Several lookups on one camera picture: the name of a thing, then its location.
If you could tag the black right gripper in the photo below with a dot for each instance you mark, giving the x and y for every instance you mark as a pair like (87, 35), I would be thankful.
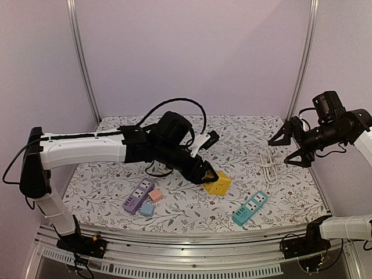
(301, 139)

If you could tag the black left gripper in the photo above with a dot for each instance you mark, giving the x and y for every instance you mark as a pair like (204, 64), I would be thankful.
(194, 174)

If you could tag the yellow cube plug adapter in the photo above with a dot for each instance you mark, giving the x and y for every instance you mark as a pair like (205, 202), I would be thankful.
(219, 187)

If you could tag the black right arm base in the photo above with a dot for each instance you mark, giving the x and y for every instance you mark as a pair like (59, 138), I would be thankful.
(293, 246)

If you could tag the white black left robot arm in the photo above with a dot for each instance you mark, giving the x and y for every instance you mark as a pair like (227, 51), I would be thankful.
(171, 141)

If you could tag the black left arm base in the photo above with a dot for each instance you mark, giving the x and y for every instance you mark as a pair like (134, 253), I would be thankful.
(83, 245)

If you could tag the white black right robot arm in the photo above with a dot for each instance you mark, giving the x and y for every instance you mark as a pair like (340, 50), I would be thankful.
(336, 126)

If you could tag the floral table mat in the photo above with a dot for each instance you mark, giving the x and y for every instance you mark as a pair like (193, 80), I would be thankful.
(97, 191)

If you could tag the teal power strip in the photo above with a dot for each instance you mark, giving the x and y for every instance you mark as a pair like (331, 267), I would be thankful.
(250, 208)

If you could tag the pink cube adapter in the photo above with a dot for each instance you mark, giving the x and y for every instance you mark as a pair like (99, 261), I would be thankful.
(155, 195)

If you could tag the blue cube adapter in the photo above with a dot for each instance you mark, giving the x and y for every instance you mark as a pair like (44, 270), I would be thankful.
(147, 210)

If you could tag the purple power strip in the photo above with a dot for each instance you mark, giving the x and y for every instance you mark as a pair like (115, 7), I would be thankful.
(138, 196)

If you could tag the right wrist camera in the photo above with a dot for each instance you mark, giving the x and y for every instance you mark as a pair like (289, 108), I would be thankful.
(304, 124)

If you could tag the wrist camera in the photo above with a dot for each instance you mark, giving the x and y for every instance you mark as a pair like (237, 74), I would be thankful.
(203, 141)
(304, 124)

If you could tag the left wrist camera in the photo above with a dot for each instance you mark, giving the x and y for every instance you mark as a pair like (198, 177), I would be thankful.
(203, 141)

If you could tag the aluminium front rail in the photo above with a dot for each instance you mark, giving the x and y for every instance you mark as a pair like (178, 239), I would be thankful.
(242, 254)

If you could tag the right aluminium corner post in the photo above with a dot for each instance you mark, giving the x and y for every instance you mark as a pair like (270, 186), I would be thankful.
(310, 31)

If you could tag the aluminium corner post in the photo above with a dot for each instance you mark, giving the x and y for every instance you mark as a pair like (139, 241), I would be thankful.
(310, 31)
(78, 45)

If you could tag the left aluminium corner post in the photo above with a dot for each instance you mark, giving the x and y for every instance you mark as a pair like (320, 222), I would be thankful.
(78, 45)

